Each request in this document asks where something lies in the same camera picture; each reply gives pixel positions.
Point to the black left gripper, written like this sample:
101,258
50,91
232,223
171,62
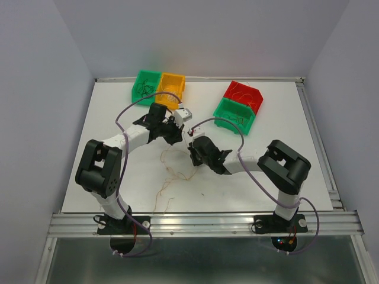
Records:
177,136

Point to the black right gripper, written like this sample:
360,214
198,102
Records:
195,161

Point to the green plastic bin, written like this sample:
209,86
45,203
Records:
241,115
146,83

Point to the red plastic bin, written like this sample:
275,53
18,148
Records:
245,95

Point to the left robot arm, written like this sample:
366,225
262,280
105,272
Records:
103,163

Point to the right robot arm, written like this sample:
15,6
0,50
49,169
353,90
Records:
282,165

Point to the yellow plastic bin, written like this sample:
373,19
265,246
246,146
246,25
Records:
172,83

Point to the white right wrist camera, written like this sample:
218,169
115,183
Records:
196,132

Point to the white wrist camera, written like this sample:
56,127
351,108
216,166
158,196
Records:
181,115
196,132

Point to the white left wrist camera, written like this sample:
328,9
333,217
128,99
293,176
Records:
181,115

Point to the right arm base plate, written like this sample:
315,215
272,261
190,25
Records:
272,223

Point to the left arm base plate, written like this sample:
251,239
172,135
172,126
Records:
109,226

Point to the aluminium front rail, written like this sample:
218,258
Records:
200,225

